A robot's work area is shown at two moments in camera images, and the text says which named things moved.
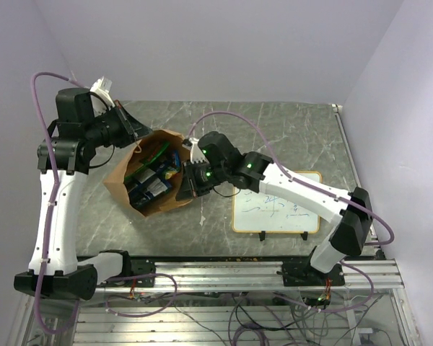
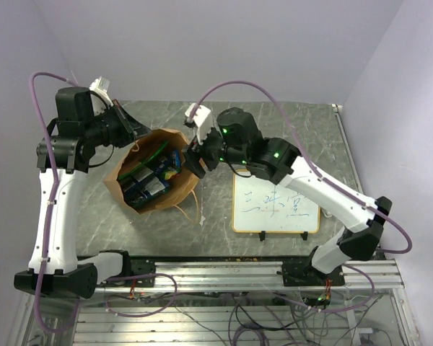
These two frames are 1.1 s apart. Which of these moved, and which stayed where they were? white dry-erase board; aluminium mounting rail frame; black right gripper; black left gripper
Moved: black right gripper
Stayed: white dry-erase board; black left gripper; aluminium mounting rail frame
